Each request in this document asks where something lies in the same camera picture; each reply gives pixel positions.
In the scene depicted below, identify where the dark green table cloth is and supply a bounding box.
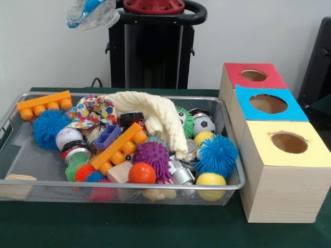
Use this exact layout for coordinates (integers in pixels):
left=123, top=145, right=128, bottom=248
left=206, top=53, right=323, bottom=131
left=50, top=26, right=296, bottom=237
left=0, top=87, right=331, bottom=248

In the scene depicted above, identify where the flat wooden block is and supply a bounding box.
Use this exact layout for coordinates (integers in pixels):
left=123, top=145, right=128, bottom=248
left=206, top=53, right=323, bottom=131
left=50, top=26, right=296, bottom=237
left=0, top=174, right=38, bottom=200

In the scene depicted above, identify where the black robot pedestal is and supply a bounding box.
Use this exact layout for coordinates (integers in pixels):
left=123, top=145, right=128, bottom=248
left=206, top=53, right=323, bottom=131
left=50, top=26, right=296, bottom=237
left=100, top=0, right=208, bottom=89

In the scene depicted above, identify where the small blue spiky ball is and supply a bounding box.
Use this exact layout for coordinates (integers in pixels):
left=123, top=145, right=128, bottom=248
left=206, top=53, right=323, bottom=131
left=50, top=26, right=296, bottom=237
left=33, top=108, right=71, bottom=150

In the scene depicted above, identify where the orange ball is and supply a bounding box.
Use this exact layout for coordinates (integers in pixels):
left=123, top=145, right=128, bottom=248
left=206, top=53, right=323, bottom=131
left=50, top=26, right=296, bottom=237
left=129, top=163, right=157, bottom=185

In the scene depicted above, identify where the white baseball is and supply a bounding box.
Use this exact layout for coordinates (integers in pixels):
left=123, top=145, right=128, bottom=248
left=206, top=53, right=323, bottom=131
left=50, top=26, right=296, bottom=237
left=55, top=127, right=84, bottom=151

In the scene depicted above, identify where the dark metal can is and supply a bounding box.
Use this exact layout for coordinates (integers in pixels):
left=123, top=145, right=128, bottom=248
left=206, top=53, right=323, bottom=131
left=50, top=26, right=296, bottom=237
left=62, top=145, right=92, bottom=167

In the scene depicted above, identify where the orange toy building block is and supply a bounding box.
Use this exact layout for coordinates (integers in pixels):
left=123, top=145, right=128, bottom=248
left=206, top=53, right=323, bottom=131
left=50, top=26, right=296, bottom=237
left=16, top=90, right=73, bottom=121
left=92, top=123, right=148, bottom=176

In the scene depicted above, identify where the clear plastic packet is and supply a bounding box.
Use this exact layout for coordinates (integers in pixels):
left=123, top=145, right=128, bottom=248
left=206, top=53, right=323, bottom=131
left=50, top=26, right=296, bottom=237
left=66, top=0, right=121, bottom=30

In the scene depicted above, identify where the large blue spiky ball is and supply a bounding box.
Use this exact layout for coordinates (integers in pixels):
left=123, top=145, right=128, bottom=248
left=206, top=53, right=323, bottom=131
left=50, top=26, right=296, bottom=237
left=195, top=134, right=239, bottom=179

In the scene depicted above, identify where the shallow clear mesh bin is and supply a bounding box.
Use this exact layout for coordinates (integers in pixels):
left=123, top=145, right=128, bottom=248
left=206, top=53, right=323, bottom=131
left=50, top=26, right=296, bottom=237
left=0, top=92, right=247, bottom=206

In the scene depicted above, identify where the wooden box with three holes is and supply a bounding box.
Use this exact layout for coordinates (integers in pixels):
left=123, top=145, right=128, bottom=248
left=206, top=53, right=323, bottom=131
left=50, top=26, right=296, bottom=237
left=219, top=63, right=331, bottom=224

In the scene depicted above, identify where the black chair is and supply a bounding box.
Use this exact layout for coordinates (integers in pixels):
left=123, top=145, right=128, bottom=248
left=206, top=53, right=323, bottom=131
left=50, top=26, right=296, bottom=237
left=299, top=17, right=331, bottom=109

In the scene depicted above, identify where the colourful patterned cloth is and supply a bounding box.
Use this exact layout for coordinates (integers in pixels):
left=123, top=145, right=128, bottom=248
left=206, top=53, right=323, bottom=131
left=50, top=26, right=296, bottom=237
left=67, top=93, right=118, bottom=129

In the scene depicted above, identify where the purple spiky ball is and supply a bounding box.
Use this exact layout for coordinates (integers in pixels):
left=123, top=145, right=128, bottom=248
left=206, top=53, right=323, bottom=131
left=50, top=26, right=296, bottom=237
left=134, top=142, right=173, bottom=181

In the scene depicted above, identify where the small soccer ball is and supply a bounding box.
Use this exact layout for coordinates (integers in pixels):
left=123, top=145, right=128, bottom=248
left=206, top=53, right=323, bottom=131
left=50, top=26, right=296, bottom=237
left=191, top=113, right=217, bottom=136

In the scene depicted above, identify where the cream knitted cloth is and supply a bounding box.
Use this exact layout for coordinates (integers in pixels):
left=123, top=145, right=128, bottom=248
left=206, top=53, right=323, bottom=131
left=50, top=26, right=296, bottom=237
left=103, top=91, right=189, bottom=159

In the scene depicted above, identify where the purple toy building block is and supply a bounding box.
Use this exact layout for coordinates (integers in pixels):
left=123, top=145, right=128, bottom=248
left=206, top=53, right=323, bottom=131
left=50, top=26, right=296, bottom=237
left=94, top=125, right=123, bottom=152

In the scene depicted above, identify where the yellow ball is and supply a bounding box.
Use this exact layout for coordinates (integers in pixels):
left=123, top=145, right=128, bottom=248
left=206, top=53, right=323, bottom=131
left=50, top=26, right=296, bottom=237
left=197, top=172, right=228, bottom=202

